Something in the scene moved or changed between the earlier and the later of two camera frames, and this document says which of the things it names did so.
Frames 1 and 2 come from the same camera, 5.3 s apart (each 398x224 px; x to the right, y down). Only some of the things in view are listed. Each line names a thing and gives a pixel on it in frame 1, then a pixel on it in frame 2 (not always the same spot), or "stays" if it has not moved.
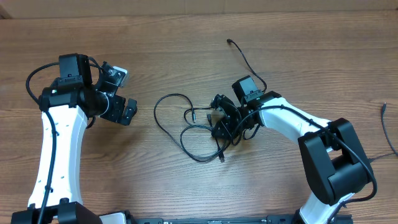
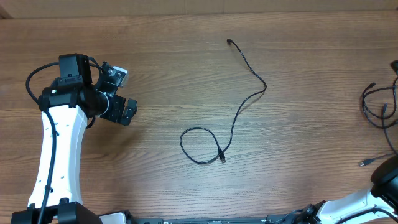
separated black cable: [194, 119] to [364, 101]
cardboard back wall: [46, 9] stays
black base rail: [269, 219] stays
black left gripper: [115, 114] stays
